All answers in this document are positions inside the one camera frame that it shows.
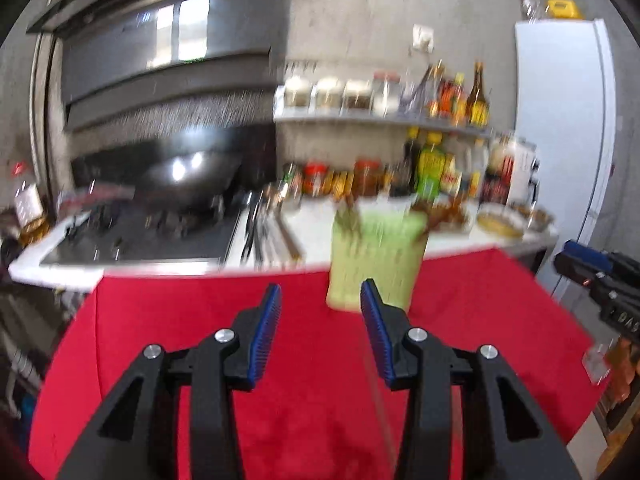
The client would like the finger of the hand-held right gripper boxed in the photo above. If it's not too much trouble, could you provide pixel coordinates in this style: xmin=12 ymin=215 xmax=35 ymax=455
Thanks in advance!
xmin=562 ymin=240 xmax=613 ymax=263
xmin=552 ymin=252 xmax=608 ymax=291

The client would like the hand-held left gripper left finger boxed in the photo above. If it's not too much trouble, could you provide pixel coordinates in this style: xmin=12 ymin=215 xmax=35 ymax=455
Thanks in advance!
xmin=57 ymin=282 xmax=283 ymax=480

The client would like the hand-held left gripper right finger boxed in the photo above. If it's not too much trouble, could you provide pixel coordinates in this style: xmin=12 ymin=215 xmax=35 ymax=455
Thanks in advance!
xmin=360 ymin=278 xmax=583 ymax=480

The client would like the green plastic utensil holder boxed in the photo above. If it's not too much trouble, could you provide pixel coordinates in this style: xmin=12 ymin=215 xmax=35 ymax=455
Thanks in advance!
xmin=325 ymin=207 xmax=430 ymax=313

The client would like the row of wooden chopsticks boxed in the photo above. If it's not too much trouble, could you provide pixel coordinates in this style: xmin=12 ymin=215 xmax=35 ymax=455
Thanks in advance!
xmin=336 ymin=196 xmax=441 ymax=241

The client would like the clear glass with utensils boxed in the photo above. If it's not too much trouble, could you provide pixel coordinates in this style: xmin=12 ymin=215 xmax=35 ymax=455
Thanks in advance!
xmin=402 ymin=65 xmax=433 ymax=113

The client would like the steel bowl with food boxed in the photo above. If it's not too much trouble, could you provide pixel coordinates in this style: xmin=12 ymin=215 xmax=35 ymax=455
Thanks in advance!
xmin=510 ymin=200 xmax=556 ymax=233

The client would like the clear tablecloth clip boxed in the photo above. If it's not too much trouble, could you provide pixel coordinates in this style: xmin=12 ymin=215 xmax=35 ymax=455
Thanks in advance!
xmin=582 ymin=342 xmax=611 ymax=386

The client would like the yellow rimmed bowl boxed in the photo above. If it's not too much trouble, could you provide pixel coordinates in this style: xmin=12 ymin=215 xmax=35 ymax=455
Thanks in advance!
xmin=475 ymin=207 xmax=526 ymax=240

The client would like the red tablecloth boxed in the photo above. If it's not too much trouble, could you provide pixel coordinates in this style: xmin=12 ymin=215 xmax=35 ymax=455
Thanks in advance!
xmin=27 ymin=247 xmax=613 ymax=480

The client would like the white kitchen appliance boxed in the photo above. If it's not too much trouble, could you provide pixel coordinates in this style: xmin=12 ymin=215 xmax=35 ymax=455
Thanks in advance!
xmin=510 ymin=140 xmax=541 ymax=206

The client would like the bundle of metal chopsticks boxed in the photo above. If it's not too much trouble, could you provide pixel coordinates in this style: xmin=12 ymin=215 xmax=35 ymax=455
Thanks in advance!
xmin=262 ymin=210 xmax=303 ymax=263

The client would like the large dark sauce jug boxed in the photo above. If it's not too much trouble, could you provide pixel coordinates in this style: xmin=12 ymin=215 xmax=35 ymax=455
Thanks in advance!
xmin=482 ymin=135 xmax=516 ymax=206

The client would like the white refrigerator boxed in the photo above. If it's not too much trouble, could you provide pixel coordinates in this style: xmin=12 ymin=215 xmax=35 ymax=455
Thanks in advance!
xmin=514 ymin=19 xmax=618 ymax=301

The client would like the plate of food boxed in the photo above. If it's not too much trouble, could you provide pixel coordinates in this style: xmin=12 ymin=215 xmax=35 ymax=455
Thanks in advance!
xmin=412 ymin=195 xmax=473 ymax=233

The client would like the small steel bowl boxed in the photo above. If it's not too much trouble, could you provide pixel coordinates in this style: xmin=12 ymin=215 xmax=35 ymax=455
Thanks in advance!
xmin=262 ymin=180 xmax=303 ymax=211

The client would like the large dark vinegar jug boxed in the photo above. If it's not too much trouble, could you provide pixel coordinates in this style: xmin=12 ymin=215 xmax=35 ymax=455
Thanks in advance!
xmin=442 ymin=137 xmax=473 ymax=196

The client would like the black gas stove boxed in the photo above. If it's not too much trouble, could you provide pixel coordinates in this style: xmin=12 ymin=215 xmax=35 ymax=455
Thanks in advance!
xmin=39 ymin=200 xmax=246 ymax=267

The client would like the dark sauce packet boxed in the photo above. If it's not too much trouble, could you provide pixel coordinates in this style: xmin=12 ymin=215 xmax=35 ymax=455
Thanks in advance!
xmin=382 ymin=165 xmax=408 ymax=196

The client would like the small yellow label jar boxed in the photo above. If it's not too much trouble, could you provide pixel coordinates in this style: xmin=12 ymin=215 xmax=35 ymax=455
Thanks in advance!
xmin=327 ymin=170 xmax=351 ymax=198

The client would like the orange sauce jar red lid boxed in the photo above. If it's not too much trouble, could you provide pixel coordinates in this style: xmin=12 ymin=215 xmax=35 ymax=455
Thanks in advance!
xmin=352 ymin=160 xmax=382 ymax=197

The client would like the green label jar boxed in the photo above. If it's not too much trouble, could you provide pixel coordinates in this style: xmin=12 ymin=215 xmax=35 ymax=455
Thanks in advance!
xmin=282 ymin=162 xmax=303 ymax=193

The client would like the red chili sauce jar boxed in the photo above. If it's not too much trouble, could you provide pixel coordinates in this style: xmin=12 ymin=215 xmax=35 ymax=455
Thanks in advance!
xmin=302 ymin=162 xmax=328 ymax=196

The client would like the green bottle yellow cap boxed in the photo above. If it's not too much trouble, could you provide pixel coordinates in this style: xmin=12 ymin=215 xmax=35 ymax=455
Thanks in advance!
xmin=416 ymin=132 xmax=447 ymax=201

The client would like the dark soy sauce bottle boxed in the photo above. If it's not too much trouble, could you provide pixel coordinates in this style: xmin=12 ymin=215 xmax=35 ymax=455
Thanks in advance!
xmin=402 ymin=127 xmax=421 ymax=193

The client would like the brown bottle yellow label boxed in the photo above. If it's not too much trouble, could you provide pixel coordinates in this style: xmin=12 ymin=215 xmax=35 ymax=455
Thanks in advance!
xmin=466 ymin=62 xmax=490 ymax=127

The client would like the steel wok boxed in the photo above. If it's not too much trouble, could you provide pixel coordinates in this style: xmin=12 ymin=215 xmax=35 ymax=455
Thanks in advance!
xmin=57 ymin=137 xmax=241 ymax=211

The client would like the orange label bottle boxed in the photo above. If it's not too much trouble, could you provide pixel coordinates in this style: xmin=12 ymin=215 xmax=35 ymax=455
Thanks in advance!
xmin=440 ymin=74 xmax=468 ymax=126

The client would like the slim sauce bottle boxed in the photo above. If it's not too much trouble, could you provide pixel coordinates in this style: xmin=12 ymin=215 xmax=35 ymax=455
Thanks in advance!
xmin=427 ymin=60 xmax=448 ymax=118

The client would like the yellow box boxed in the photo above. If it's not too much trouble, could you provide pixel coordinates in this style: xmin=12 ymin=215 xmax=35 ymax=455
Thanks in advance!
xmin=545 ymin=0 xmax=581 ymax=21

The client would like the white lid spice jar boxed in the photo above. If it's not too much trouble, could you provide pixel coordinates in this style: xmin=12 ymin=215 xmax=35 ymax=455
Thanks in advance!
xmin=315 ymin=77 xmax=345 ymax=111
xmin=342 ymin=79 xmax=373 ymax=111
xmin=284 ymin=76 xmax=313 ymax=108

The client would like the red lid glass jar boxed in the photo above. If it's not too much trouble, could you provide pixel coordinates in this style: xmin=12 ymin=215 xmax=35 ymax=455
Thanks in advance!
xmin=371 ymin=71 xmax=403 ymax=116

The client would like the clear cooking oil bottle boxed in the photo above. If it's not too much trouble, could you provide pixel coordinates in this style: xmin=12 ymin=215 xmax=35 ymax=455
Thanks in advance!
xmin=11 ymin=160 xmax=51 ymax=241

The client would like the steel range hood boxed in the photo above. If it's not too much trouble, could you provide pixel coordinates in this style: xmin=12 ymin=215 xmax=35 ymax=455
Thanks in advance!
xmin=25 ymin=0 xmax=286 ymax=133

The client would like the black handled ladle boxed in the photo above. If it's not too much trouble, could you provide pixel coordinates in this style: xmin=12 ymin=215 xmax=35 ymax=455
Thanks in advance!
xmin=240 ymin=192 xmax=266 ymax=266

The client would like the pale handled jug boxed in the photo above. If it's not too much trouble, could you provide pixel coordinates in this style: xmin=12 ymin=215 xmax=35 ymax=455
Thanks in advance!
xmin=467 ymin=139 xmax=488 ymax=198

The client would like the white wall shelf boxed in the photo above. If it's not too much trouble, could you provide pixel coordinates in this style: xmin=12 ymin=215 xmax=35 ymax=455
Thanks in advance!
xmin=274 ymin=110 xmax=496 ymax=138

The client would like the white wall socket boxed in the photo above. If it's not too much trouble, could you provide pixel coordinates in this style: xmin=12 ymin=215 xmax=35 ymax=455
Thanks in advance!
xmin=412 ymin=25 xmax=435 ymax=53

